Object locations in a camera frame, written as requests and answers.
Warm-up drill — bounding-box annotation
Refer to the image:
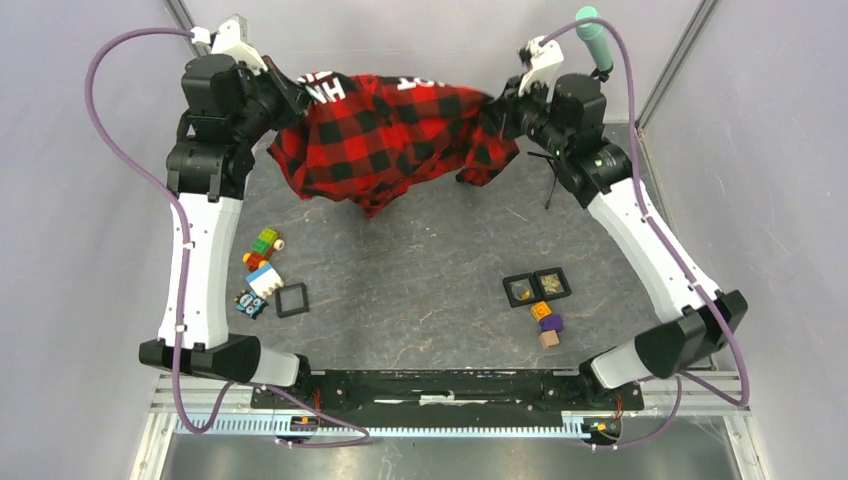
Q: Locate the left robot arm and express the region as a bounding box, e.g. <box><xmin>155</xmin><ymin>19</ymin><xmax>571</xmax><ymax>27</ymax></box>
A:
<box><xmin>138</xmin><ymin>54</ymin><xmax>314</xmax><ymax>408</ymax></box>

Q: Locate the black square frame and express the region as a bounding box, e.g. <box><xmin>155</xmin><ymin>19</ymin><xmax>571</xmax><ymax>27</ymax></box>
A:
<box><xmin>533</xmin><ymin>267</ymin><xmax>572</xmax><ymax>301</ymax></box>
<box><xmin>502</xmin><ymin>273</ymin><xmax>542</xmax><ymax>308</ymax></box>
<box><xmin>274</xmin><ymin>282</ymin><xmax>310</xmax><ymax>319</ymax></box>

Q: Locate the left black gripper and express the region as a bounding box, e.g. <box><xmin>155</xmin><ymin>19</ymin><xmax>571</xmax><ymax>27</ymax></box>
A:
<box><xmin>233</xmin><ymin>56</ymin><xmax>317</xmax><ymax>146</ymax></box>

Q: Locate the purple toy brick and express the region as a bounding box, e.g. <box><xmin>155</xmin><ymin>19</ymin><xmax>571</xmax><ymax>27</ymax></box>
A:
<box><xmin>538</xmin><ymin>314</ymin><xmax>564</xmax><ymax>333</ymax></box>

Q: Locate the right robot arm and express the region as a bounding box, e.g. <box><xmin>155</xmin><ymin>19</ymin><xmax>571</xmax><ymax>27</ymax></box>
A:
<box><xmin>497</xmin><ymin>74</ymin><xmax>748</xmax><ymax>408</ymax></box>

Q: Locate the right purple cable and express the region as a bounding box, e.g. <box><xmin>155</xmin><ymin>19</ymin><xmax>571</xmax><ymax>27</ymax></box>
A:
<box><xmin>540</xmin><ymin>17</ymin><xmax>751</xmax><ymax>452</ymax></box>

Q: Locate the round holographic badge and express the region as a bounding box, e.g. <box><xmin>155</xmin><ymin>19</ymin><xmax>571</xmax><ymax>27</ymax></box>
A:
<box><xmin>510</xmin><ymin>282</ymin><xmax>532</xmax><ymax>301</ymax></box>

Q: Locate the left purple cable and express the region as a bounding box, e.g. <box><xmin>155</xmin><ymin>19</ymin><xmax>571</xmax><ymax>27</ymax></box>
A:
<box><xmin>84</xmin><ymin>26</ymin><xmax>372</xmax><ymax>450</ymax></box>

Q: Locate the red black plaid shirt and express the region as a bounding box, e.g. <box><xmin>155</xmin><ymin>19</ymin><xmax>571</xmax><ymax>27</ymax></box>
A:
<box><xmin>267</xmin><ymin>71</ymin><xmax>519</xmax><ymax>218</ymax></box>

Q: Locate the green toy brick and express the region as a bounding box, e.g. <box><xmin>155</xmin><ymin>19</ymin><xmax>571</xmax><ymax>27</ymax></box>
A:
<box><xmin>251</xmin><ymin>228</ymin><xmax>285</xmax><ymax>256</ymax></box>

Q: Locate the gold brooch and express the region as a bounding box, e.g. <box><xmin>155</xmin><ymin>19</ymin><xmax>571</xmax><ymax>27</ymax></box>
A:
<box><xmin>540</xmin><ymin>274</ymin><xmax>563</xmax><ymax>295</ymax></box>

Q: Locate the orange red toy brick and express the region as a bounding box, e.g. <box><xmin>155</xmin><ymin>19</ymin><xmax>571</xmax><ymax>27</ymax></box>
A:
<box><xmin>242</xmin><ymin>252</ymin><xmax>268</xmax><ymax>272</ymax></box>

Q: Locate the yellow toy brick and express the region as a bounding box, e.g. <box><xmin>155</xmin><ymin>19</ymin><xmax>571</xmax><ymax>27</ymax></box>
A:
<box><xmin>530</xmin><ymin>301</ymin><xmax>552</xmax><ymax>323</ymax></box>

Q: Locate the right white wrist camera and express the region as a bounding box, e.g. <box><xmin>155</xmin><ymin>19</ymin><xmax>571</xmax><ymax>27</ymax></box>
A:
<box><xmin>518</xmin><ymin>36</ymin><xmax>564</xmax><ymax>96</ymax></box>

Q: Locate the white blue toy brick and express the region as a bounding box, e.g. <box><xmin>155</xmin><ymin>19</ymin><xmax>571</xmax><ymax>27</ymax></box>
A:
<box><xmin>245</xmin><ymin>261</ymin><xmax>285</xmax><ymax>300</ymax></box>

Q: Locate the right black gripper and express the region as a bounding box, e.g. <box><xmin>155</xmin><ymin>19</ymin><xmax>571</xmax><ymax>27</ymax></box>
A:
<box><xmin>480</xmin><ymin>73</ymin><xmax>569</xmax><ymax>159</ymax></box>

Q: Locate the wooden cube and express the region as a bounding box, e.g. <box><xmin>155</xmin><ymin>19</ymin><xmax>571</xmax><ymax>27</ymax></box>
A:
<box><xmin>539</xmin><ymin>330</ymin><xmax>560</xmax><ymax>349</ymax></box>

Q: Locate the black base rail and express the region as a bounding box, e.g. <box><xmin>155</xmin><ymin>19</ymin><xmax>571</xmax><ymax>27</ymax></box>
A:
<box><xmin>287</xmin><ymin>369</ymin><xmax>645</xmax><ymax>430</ymax></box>

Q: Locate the purple cable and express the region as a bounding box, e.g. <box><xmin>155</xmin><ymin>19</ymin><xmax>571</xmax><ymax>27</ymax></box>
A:
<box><xmin>84</xmin><ymin>26</ymin><xmax>372</xmax><ymax>450</ymax></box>
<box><xmin>540</xmin><ymin>17</ymin><xmax>751</xmax><ymax>452</ymax></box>

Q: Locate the mint green microphone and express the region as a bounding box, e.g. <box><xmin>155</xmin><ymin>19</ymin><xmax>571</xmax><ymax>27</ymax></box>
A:
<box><xmin>575</xmin><ymin>6</ymin><xmax>613</xmax><ymax>75</ymax></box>

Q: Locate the owl toy block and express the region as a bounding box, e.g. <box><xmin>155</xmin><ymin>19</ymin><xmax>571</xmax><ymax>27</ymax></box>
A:
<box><xmin>234</xmin><ymin>290</ymin><xmax>268</xmax><ymax>320</ymax></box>

